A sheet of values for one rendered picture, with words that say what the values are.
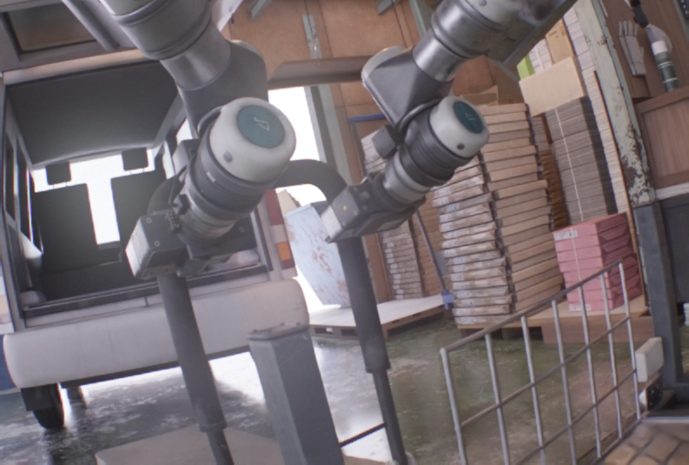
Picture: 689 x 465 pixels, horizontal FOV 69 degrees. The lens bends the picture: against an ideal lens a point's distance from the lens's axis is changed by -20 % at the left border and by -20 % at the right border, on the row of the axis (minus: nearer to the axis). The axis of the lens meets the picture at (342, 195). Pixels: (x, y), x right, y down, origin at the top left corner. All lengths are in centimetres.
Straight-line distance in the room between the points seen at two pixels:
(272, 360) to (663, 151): 199
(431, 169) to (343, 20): 493
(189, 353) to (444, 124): 44
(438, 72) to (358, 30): 495
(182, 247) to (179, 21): 27
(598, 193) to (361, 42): 336
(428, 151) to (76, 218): 389
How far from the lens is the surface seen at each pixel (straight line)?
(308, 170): 92
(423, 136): 78
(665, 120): 221
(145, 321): 251
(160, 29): 53
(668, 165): 223
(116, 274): 445
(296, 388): 36
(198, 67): 58
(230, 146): 55
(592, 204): 293
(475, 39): 73
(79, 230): 450
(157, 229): 69
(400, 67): 80
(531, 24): 76
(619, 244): 258
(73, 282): 444
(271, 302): 264
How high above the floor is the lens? 62
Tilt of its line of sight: 5 degrees up
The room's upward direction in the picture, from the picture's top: 13 degrees counter-clockwise
